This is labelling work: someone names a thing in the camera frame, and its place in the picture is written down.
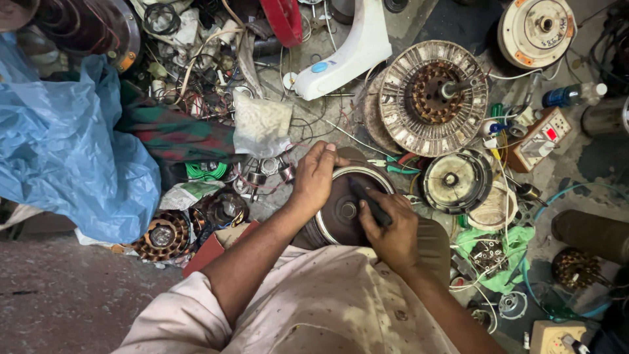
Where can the person's left hand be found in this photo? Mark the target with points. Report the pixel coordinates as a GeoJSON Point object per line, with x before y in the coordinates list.
{"type": "Point", "coordinates": [314, 179]}

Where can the person's right hand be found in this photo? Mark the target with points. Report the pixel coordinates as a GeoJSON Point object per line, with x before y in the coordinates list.
{"type": "Point", "coordinates": [393, 236]}

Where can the brown fan motor housing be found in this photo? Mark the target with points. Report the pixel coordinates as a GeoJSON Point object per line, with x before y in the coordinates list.
{"type": "Point", "coordinates": [339, 227]}

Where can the white bag of parts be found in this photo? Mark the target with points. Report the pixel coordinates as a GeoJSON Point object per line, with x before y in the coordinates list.
{"type": "Point", "coordinates": [260, 125]}

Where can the black and white motor cover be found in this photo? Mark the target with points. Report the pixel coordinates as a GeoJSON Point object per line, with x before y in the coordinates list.
{"type": "Point", "coordinates": [457, 182]}

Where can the copper wound stator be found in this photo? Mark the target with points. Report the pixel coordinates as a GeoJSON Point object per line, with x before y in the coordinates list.
{"type": "Point", "coordinates": [164, 236]}
{"type": "Point", "coordinates": [221, 211]}

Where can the person's pale spotted shirt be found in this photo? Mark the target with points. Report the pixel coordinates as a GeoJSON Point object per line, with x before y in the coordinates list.
{"type": "Point", "coordinates": [319, 305]}

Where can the white bowl shaped cover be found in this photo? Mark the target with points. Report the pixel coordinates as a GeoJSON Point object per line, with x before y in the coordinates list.
{"type": "Point", "coordinates": [492, 209]}

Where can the green plastic bag with parts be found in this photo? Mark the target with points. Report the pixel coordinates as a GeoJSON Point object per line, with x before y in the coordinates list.
{"type": "Point", "coordinates": [496, 258]}

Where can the red cardboard box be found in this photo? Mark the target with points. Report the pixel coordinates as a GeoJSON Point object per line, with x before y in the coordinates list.
{"type": "Point", "coordinates": [211, 250]}

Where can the green white printed bag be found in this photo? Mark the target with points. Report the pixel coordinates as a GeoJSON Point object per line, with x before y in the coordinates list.
{"type": "Point", "coordinates": [189, 193]}

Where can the white mixer stand body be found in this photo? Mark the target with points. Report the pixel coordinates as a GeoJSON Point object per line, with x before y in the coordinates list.
{"type": "Point", "coordinates": [351, 54]}

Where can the small silver round part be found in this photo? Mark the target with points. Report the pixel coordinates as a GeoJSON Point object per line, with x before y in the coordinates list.
{"type": "Point", "coordinates": [512, 305]}

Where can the large finned fan rotor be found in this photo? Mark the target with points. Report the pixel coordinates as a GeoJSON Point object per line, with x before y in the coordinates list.
{"type": "Point", "coordinates": [432, 98]}

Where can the red green plaid cloth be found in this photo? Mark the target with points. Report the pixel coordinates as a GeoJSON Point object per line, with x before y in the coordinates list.
{"type": "Point", "coordinates": [177, 135]}

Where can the red plastic part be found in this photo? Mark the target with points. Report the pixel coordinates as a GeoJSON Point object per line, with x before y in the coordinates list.
{"type": "Point", "coordinates": [282, 19]}

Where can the dark wound stator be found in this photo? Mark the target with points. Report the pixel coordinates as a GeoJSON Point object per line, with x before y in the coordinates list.
{"type": "Point", "coordinates": [576, 269]}

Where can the brown cylinder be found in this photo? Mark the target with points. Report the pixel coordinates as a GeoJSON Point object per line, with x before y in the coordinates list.
{"type": "Point", "coordinates": [589, 236]}

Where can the blue plastic bottle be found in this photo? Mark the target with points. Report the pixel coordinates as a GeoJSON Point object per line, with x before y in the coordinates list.
{"type": "Point", "coordinates": [570, 95]}

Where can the silver metal cylinder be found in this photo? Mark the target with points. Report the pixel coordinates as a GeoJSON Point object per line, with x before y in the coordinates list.
{"type": "Point", "coordinates": [607, 115]}

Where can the cream round fan motor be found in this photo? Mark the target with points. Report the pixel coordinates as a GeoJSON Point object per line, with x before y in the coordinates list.
{"type": "Point", "coordinates": [535, 32]}

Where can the blue plastic bag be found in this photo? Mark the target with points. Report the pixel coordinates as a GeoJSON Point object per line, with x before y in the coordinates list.
{"type": "Point", "coordinates": [64, 147]}

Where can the large dark motor shell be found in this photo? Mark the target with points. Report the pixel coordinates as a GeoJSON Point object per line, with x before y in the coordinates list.
{"type": "Point", "coordinates": [88, 29]}

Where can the wooden switch board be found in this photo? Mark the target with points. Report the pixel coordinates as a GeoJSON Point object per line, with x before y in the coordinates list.
{"type": "Point", "coordinates": [540, 140]}

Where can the cream switch box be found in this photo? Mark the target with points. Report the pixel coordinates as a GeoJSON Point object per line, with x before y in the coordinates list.
{"type": "Point", "coordinates": [558, 339]}

